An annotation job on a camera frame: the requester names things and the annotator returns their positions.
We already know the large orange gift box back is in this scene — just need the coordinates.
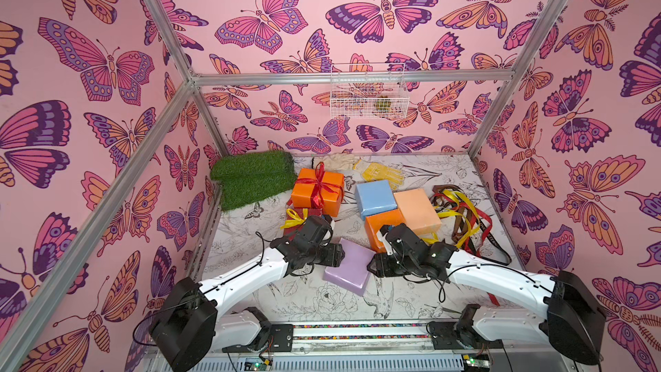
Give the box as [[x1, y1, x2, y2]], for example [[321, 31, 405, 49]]
[[286, 167, 345, 218]]

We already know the black printed ribbon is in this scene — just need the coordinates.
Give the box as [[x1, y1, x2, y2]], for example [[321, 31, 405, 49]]
[[438, 185, 512, 267]]

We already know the green artificial grass mat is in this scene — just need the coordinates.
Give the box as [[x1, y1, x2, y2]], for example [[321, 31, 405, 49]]
[[210, 151, 297, 211]]

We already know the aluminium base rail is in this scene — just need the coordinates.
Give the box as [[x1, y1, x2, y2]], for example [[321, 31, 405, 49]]
[[192, 320, 588, 371]]

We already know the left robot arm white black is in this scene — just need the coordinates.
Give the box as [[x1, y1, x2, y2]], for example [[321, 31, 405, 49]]
[[149, 215, 345, 371]]

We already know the brown ribbon bow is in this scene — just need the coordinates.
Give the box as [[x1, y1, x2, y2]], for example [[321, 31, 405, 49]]
[[430, 184, 481, 249]]

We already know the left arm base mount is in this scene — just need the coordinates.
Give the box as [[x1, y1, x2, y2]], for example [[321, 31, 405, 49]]
[[218, 307, 294, 353]]

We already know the light blue gift box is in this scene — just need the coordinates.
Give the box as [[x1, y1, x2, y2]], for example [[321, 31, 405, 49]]
[[355, 180, 398, 220]]

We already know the purple gift box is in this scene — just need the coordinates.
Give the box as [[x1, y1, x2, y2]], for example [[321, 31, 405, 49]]
[[323, 239, 375, 296]]

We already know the orange gift box front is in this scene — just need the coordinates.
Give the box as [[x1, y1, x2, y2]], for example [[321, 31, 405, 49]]
[[363, 207, 408, 254]]

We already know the yellow ribbon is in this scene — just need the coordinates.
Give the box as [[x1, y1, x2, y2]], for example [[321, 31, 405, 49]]
[[422, 184, 482, 254], [281, 208, 309, 230]]

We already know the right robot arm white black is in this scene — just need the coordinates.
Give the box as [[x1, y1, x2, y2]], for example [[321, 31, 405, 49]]
[[368, 224, 606, 365]]

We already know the white wire basket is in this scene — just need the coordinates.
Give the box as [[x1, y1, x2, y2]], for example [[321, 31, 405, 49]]
[[328, 71, 410, 121]]

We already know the peach gift box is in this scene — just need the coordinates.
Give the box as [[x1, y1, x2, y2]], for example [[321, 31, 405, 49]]
[[394, 189, 442, 237]]

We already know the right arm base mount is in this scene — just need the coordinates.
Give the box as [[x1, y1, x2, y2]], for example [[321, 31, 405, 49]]
[[426, 304, 504, 351]]

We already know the white work glove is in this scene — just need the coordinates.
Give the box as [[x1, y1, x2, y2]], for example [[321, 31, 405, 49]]
[[313, 153, 360, 172]]

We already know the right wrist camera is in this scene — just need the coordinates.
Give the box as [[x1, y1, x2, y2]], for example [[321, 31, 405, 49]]
[[376, 232, 394, 256]]

